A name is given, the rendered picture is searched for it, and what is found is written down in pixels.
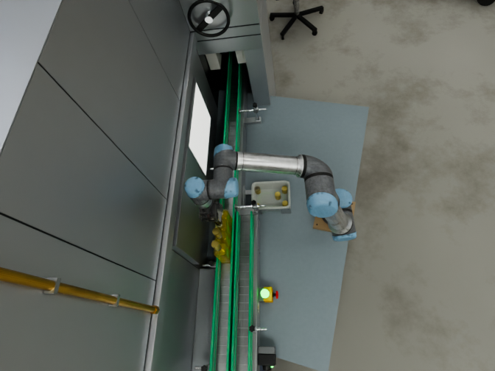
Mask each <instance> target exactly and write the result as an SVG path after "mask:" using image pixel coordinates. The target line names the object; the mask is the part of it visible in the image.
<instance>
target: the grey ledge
mask: <svg viewBox="0 0 495 371"><path fill-rule="evenodd" d="M214 283H215V271H214V269H200V274H199V283H198V292H197V310H196V319H195V328H194V346H193V355H192V371H201V370H196V369H195V368H194V367H195V366H200V367H201V366H203V365H205V364H210V355H211V331H212V319H213V306H214Z"/></svg>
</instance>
